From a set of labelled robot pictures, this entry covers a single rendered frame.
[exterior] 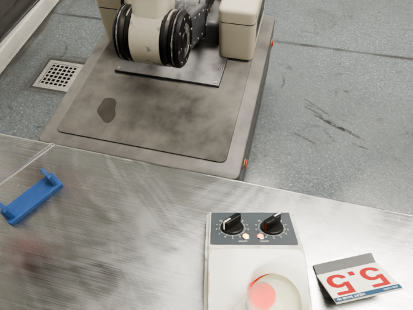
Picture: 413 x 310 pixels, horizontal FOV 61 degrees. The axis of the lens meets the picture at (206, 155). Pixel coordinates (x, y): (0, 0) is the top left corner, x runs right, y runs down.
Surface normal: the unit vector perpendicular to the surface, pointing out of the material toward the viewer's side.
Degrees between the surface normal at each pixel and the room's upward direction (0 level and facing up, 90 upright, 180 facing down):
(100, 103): 0
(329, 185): 0
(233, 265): 0
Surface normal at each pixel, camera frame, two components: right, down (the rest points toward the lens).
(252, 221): -0.02, -0.90
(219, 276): -0.04, -0.55
